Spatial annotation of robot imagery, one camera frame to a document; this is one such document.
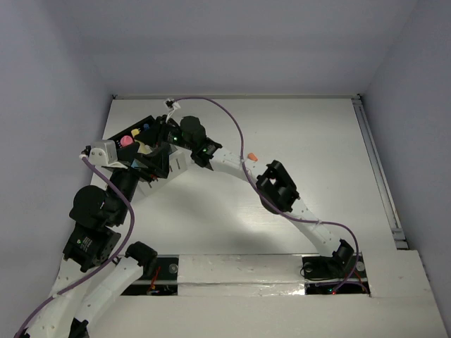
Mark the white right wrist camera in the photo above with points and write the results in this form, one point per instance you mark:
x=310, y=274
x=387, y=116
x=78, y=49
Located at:
x=172, y=105

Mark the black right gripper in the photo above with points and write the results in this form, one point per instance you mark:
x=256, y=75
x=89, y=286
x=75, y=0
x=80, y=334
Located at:
x=163, y=126

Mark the white slotted organizer box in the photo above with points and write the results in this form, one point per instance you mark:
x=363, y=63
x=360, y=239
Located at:
x=177, y=166

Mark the aluminium rail at wall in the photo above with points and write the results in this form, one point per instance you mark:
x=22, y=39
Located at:
x=399, y=238

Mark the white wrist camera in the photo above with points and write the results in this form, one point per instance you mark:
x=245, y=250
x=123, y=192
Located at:
x=102, y=153
x=172, y=105

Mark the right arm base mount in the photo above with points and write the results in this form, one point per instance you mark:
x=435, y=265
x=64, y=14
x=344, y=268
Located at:
x=342, y=273

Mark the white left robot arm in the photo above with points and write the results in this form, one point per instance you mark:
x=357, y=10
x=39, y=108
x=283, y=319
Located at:
x=98, y=262

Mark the pink-capped marker tube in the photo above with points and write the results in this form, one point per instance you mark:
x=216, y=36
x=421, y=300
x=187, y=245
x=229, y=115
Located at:
x=126, y=141

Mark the light blue marker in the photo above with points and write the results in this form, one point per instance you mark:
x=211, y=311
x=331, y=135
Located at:
x=135, y=163

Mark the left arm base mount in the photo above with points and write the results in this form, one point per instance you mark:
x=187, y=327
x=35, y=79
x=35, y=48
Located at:
x=160, y=273

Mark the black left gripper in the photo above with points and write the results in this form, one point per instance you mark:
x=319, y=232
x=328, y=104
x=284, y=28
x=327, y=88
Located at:
x=141, y=166

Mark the orange marker cap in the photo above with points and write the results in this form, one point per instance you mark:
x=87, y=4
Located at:
x=252, y=157

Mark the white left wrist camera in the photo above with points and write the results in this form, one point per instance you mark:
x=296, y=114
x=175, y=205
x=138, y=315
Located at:
x=102, y=153

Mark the black slotted organizer box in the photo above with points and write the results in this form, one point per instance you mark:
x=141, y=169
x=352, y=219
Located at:
x=139, y=125

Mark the yellow marker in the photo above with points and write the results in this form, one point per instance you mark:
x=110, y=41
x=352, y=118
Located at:
x=143, y=148

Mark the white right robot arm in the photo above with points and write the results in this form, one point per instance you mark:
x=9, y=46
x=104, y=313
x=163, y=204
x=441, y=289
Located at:
x=276, y=189

